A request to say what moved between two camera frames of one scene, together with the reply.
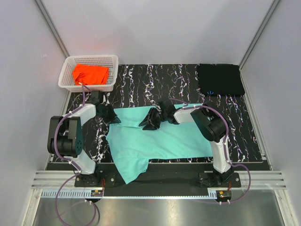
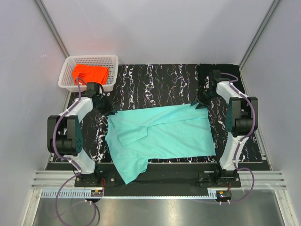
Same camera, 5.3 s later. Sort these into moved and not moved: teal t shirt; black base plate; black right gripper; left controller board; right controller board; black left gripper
Moved: black left gripper; black right gripper
Not moved: right controller board; teal t shirt; left controller board; black base plate
